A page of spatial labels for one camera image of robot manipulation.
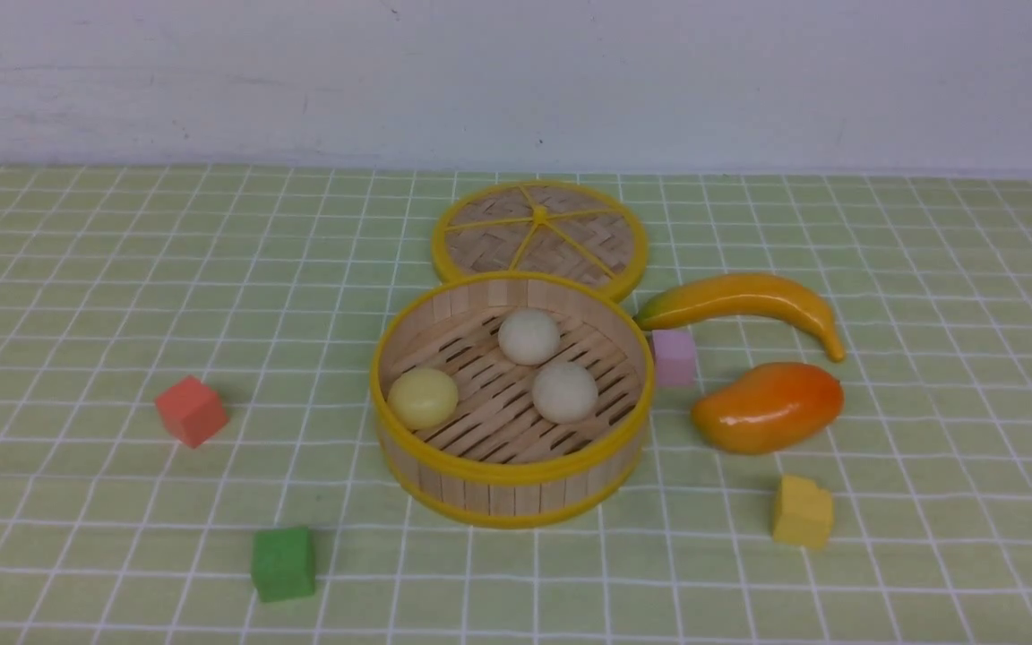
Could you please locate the orange toy mango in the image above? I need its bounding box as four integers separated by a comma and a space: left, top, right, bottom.
691, 362, 845, 456

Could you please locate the red foam cube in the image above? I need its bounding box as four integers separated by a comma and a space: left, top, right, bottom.
154, 375, 229, 449

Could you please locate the yellow toy banana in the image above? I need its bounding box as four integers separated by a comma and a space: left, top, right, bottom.
633, 272, 847, 363

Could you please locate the bamboo steamer lid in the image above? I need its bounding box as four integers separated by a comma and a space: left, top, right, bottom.
431, 180, 649, 302

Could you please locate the green checkered tablecloth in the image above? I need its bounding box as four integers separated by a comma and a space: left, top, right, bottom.
0, 167, 1032, 644

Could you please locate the white bun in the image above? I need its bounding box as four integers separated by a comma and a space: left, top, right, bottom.
531, 362, 598, 425
498, 309, 562, 366

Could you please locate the yellow foam cube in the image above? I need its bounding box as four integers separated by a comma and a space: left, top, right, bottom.
771, 474, 834, 550

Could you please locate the pink foam cube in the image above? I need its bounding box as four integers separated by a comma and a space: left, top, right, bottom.
650, 328, 699, 389

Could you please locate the yellow bun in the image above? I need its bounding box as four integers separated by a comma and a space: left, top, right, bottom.
386, 367, 460, 432

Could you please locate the bamboo steamer tray yellow rim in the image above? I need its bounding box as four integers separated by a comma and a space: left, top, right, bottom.
369, 272, 655, 529

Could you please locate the green foam cube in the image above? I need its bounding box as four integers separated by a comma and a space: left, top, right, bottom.
251, 526, 316, 603

